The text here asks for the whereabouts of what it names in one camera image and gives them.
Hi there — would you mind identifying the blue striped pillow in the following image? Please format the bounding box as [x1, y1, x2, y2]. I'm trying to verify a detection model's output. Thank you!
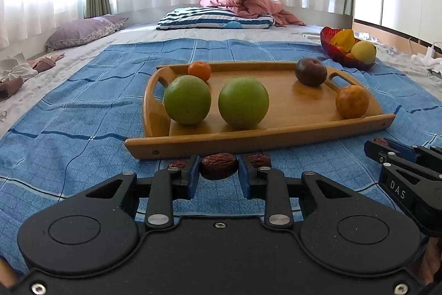
[157, 7, 275, 31]

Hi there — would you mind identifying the blue checked blanket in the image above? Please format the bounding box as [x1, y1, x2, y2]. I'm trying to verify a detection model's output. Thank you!
[1, 38, 441, 273]

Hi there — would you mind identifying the dark purple plum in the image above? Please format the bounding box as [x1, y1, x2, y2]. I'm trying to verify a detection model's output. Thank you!
[295, 58, 327, 87]

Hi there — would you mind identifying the yellow starfruit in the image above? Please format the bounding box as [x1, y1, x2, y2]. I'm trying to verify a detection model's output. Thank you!
[330, 29, 355, 53]

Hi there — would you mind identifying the pink crumpled blanket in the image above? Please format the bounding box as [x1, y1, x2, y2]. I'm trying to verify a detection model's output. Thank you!
[200, 0, 306, 27]

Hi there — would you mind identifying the yellow mango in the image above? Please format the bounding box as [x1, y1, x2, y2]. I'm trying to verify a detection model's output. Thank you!
[351, 40, 377, 65]

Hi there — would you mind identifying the small mandarin orange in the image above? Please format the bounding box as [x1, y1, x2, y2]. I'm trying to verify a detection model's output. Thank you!
[187, 61, 212, 82]

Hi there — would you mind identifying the red jujube date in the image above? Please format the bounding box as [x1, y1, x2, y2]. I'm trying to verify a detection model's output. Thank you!
[167, 160, 187, 169]
[199, 153, 238, 181]
[243, 153, 272, 168]

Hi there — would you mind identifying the green apple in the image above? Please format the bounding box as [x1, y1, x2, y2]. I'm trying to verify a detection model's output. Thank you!
[163, 75, 211, 125]
[218, 77, 270, 129]

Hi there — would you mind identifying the pile of clothes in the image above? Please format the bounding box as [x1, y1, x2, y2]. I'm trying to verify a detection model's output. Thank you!
[0, 52, 64, 101]

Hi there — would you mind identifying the red fruit bowl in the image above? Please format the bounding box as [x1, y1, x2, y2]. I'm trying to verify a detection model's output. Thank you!
[321, 27, 377, 70]

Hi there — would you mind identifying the large orange fruit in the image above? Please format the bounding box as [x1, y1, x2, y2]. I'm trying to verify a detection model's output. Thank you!
[335, 85, 370, 119]

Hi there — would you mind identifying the purple pillow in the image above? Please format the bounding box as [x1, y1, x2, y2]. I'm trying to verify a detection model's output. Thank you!
[45, 15, 128, 52]

